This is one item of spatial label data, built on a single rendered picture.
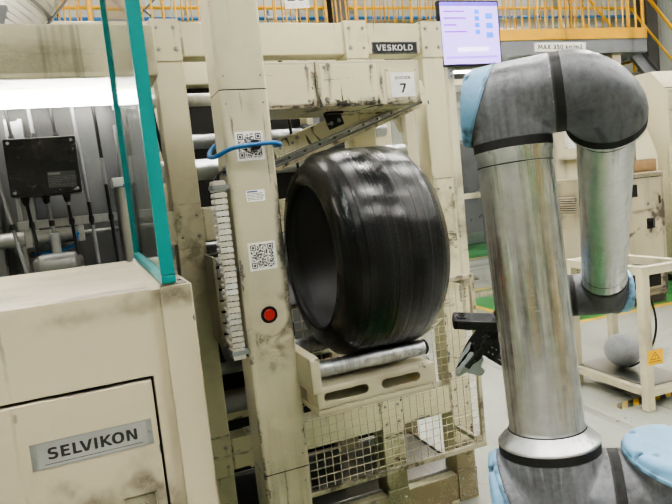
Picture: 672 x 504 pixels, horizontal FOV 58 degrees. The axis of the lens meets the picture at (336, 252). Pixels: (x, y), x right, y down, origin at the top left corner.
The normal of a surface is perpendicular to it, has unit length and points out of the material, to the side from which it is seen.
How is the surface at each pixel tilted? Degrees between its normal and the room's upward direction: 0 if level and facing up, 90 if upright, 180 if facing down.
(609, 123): 131
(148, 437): 90
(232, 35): 90
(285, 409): 90
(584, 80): 85
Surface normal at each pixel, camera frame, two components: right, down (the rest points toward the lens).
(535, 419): -0.55, 0.10
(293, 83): 0.38, 0.06
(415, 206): 0.31, -0.33
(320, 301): 0.22, -0.59
